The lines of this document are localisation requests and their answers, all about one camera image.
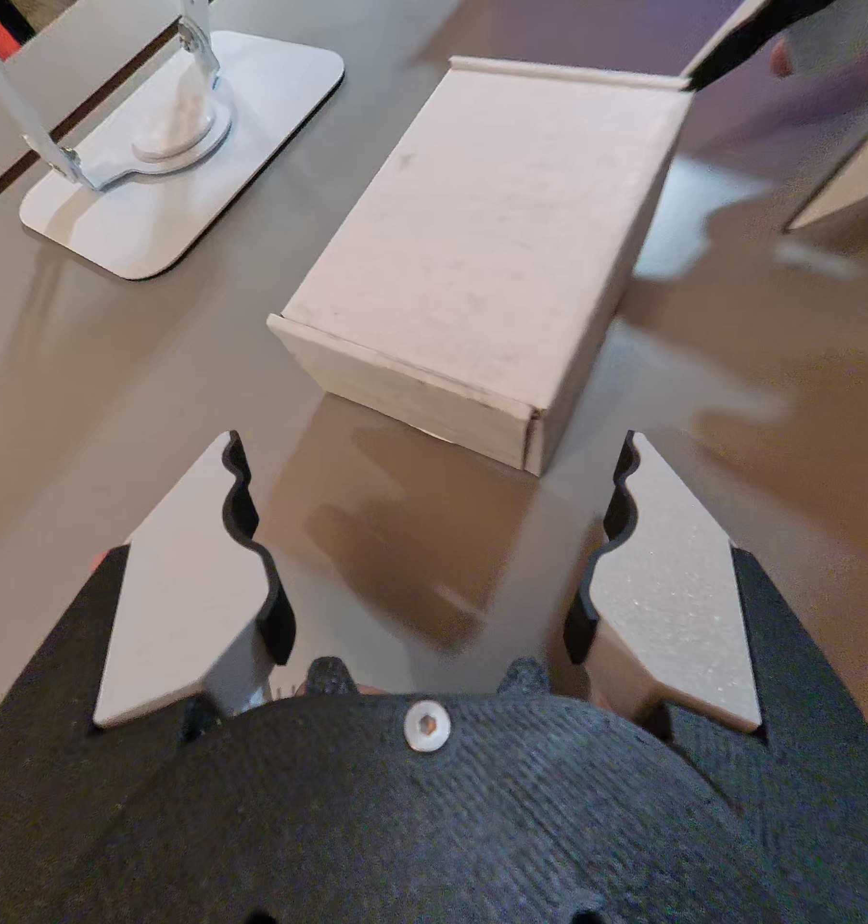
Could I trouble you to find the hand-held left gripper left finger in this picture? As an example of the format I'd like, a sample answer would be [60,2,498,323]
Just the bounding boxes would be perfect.
[92,430,296,729]

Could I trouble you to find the person's beige pants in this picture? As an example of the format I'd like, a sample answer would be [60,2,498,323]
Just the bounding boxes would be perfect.
[784,119,868,232]

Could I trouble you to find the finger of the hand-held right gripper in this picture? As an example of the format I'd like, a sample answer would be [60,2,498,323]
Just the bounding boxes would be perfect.
[786,0,868,77]
[681,0,839,92]

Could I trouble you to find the red object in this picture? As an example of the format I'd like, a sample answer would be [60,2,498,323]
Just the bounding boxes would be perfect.
[0,0,39,46]

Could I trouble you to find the white cardboard mailer box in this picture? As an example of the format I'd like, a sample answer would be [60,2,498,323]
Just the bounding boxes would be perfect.
[267,56,695,477]

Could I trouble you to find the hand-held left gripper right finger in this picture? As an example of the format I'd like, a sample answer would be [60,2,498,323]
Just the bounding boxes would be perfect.
[562,430,763,734]

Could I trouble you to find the white and wooden document stand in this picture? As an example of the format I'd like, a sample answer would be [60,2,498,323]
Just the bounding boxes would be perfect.
[0,0,346,281]

